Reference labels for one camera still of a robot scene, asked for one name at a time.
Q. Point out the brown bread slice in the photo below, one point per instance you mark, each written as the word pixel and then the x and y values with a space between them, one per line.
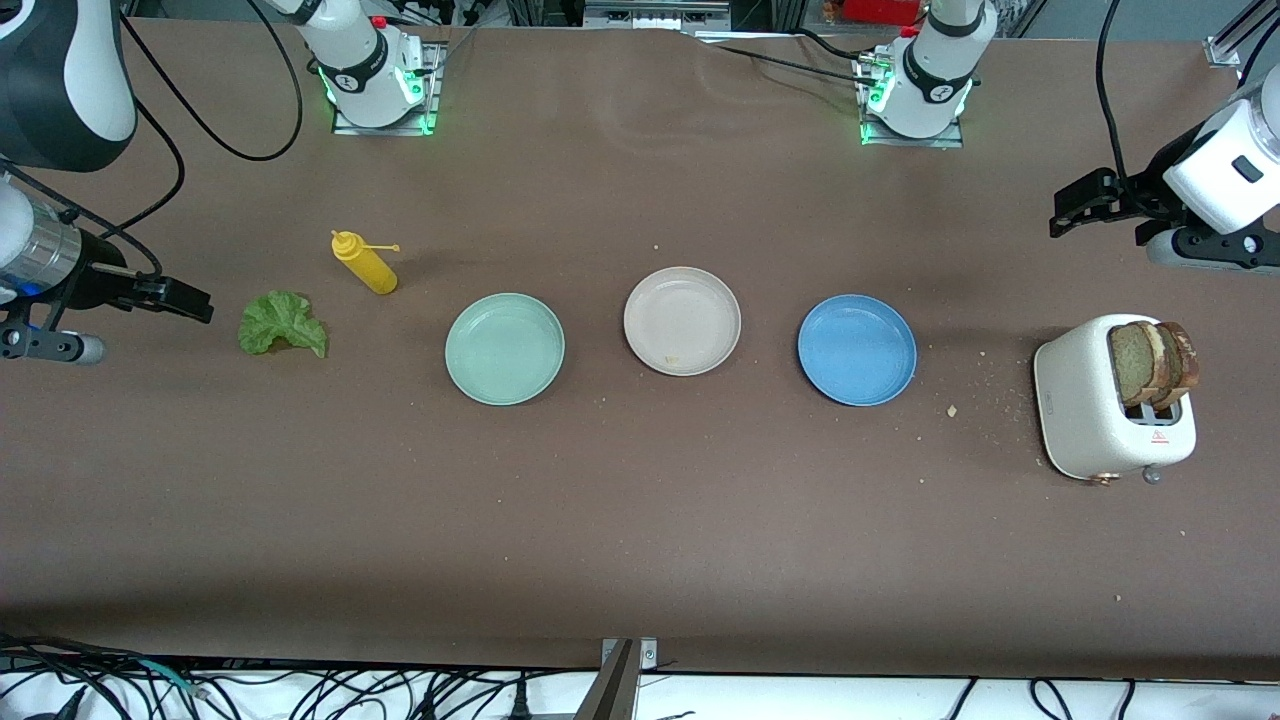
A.
pixel 1135 365

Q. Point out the yellow mustard squeeze bottle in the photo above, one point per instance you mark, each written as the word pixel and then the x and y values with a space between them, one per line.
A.
pixel 372 270

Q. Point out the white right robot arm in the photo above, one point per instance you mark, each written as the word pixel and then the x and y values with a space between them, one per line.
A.
pixel 100 60

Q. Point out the blue plate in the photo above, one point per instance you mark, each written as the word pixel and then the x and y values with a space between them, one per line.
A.
pixel 857 350

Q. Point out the mint green plate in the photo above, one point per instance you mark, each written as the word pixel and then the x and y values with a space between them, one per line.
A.
pixel 505 350

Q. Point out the beige plate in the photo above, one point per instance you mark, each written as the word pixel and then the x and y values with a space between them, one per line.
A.
pixel 682 315

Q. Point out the green lettuce leaf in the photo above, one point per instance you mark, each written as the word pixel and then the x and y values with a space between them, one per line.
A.
pixel 280 320

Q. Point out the aluminium profile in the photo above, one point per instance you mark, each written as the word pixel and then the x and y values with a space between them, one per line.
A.
pixel 1228 48

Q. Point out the brown bread slice speckled crust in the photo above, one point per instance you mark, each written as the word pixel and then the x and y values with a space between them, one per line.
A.
pixel 1188 360

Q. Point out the white toaster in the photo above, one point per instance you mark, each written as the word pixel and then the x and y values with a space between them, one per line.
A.
pixel 1080 400

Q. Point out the red object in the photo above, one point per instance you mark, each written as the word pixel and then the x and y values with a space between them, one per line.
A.
pixel 880 10

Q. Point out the grey box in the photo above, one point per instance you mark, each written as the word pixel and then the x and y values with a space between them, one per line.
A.
pixel 650 15

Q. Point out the black power plug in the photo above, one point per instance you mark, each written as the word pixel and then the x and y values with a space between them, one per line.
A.
pixel 520 700

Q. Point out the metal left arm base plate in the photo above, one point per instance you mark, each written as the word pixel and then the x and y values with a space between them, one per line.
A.
pixel 915 142

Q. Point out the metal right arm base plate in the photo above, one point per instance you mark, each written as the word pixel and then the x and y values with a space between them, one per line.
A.
pixel 436 90

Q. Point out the metal bracket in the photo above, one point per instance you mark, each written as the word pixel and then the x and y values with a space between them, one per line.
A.
pixel 615 690

